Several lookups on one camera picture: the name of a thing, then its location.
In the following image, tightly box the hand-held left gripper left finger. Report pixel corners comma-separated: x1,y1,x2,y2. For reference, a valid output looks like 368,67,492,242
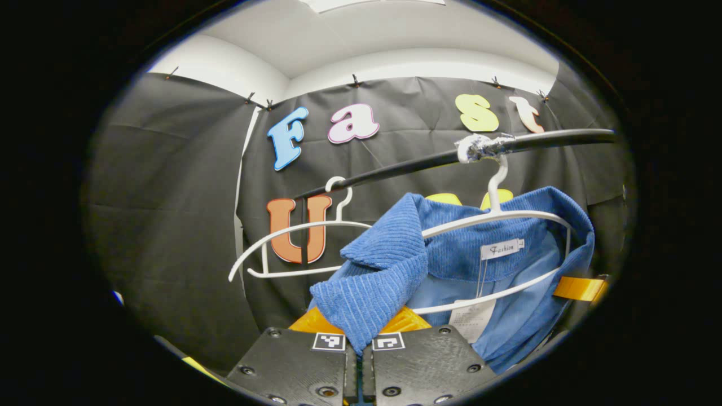
182,306,358,406

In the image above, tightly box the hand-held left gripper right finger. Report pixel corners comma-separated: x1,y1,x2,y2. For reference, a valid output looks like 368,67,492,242
361,306,498,406

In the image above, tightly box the blue corduroy jacket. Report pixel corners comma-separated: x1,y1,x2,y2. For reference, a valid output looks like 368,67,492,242
309,186,596,376

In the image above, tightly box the white plastic hanger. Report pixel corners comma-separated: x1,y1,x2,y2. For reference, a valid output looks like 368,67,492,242
228,176,373,283
409,155,574,316

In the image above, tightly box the black clothes rack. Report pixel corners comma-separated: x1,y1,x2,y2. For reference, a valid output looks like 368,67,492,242
293,129,617,266

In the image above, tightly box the black backdrop cloth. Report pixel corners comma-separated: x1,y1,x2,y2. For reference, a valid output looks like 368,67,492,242
85,70,629,376

